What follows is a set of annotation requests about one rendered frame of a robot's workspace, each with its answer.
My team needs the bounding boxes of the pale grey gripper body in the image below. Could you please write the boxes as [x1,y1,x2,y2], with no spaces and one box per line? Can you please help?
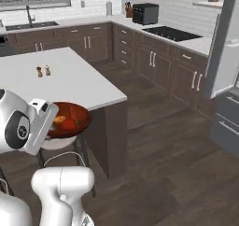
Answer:
[23,102,60,156]

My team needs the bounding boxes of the orange chicken drumstick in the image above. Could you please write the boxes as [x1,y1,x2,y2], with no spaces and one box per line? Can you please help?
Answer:
[53,115,67,125]

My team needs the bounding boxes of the reddish brown bowl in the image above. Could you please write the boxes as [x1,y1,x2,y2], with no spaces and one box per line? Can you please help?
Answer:
[46,101,92,140]

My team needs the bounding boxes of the brown pepper shaker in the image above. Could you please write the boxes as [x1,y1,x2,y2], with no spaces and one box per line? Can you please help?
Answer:
[35,65,44,78]

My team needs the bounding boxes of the grey fridge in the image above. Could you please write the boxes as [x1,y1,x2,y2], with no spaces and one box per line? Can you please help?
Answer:
[203,0,239,158]

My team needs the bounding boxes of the white stool with dark legs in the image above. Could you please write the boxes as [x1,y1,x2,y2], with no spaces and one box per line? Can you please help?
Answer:
[36,134,97,198]

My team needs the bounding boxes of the brown kitchen island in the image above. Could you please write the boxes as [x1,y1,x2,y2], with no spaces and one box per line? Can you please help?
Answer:
[0,46,129,180]

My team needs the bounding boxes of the brown base cupboards with sink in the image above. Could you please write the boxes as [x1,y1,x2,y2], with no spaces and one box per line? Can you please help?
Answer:
[6,21,114,64]

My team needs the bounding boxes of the dark sink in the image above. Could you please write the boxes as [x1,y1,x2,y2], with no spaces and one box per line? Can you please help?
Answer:
[5,21,60,32]

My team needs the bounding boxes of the dark tap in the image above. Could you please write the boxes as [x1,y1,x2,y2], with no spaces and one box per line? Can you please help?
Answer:
[25,5,36,28]

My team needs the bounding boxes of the brown base cupboards with hob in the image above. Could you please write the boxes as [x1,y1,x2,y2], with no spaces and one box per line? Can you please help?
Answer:
[111,23,218,120]

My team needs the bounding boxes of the white paper towel roll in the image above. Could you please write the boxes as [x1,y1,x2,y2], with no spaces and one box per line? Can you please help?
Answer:
[105,0,113,18]

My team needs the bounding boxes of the brown knife block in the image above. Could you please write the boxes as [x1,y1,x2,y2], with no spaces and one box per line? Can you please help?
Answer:
[124,1,134,19]

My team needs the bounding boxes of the black toaster oven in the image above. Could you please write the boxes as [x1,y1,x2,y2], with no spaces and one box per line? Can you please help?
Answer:
[132,3,160,26]

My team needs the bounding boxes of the black hob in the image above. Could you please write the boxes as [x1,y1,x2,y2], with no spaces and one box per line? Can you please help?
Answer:
[142,25,204,43]

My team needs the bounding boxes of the white wall shelf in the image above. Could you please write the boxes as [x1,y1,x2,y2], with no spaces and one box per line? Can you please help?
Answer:
[191,0,226,9]

